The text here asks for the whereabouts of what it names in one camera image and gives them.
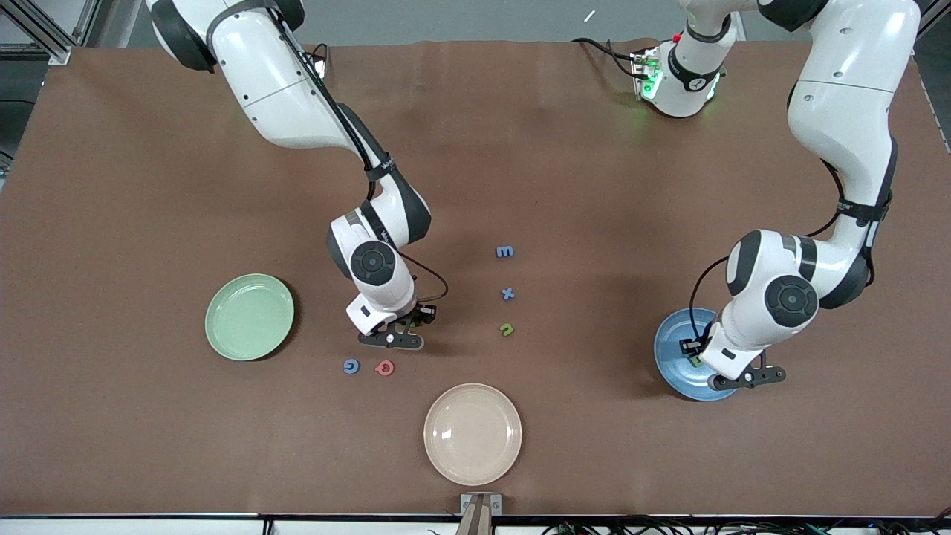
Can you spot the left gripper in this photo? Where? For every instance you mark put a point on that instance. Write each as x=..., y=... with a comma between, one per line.
x=695, y=348

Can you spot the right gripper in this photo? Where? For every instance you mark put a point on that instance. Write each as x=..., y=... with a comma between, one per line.
x=417, y=317

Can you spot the blue foam letter G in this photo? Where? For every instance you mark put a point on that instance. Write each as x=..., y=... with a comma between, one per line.
x=351, y=365

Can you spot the green foam letter n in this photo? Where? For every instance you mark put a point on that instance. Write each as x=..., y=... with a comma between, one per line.
x=507, y=328

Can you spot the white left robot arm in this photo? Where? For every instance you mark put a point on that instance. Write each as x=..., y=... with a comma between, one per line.
x=839, y=111

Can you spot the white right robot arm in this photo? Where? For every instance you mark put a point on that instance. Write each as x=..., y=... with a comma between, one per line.
x=275, y=96

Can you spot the blue plastic plate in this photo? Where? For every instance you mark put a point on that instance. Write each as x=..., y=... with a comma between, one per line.
x=672, y=364

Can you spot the beige plastic plate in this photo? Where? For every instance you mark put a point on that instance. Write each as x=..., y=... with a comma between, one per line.
x=472, y=435

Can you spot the green plastic plate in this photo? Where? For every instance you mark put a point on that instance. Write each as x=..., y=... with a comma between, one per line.
x=250, y=317

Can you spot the brown table mat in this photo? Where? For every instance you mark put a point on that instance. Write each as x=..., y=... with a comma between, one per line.
x=520, y=163

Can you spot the grey metal camera bracket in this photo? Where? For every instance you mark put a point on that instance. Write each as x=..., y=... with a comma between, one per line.
x=481, y=513

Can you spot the aluminium frame profile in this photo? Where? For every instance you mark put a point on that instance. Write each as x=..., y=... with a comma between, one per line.
x=56, y=53
x=935, y=16

